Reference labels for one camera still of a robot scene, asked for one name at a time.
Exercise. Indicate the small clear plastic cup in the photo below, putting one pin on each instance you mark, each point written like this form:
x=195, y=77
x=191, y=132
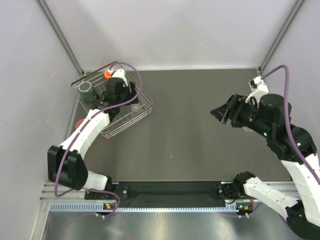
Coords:
x=135, y=109

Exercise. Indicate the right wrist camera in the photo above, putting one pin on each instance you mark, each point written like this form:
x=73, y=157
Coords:
x=258, y=89

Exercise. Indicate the grey mug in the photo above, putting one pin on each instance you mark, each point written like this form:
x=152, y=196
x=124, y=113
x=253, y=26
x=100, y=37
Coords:
x=87, y=92

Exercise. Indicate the orange mug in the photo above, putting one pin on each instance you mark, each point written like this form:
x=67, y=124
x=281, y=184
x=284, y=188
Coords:
x=108, y=74

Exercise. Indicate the wire dish rack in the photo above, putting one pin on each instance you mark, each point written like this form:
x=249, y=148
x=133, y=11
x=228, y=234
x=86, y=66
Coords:
x=124, y=119

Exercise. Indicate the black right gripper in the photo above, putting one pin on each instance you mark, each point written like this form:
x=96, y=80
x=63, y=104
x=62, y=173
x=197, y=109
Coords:
x=238, y=102

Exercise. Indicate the pink plastic cup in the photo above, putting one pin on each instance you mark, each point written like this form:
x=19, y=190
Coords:
x=79, y=124

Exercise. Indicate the large clear plastic cup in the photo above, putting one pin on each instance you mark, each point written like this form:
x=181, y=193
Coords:
x=247, y=129

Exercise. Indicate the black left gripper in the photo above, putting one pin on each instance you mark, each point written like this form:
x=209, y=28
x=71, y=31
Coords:
x=131, y=86

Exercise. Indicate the aluminium frame post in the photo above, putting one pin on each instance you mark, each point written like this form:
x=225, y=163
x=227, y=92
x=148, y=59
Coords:
x=59, y=34
x=293, y=13

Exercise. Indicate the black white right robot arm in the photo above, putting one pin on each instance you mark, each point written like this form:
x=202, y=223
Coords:
x=266, y=117

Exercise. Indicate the aluminium frame post right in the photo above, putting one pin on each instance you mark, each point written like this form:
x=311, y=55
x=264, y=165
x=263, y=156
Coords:
x=293, y=13

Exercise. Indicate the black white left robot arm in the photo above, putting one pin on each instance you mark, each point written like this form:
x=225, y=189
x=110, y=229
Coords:
x=65, y=162

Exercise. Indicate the aluminium frame post left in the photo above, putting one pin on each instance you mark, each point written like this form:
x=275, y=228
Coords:
x=59, y=34

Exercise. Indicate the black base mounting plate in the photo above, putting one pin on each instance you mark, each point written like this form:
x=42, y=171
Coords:
x=175, y=194

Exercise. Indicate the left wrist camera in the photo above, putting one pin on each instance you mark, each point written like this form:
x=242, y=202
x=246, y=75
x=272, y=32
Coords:
x=119, y=73

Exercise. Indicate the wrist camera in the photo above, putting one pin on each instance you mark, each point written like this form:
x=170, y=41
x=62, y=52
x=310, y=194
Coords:
x=258, y=89
x=119, y=73

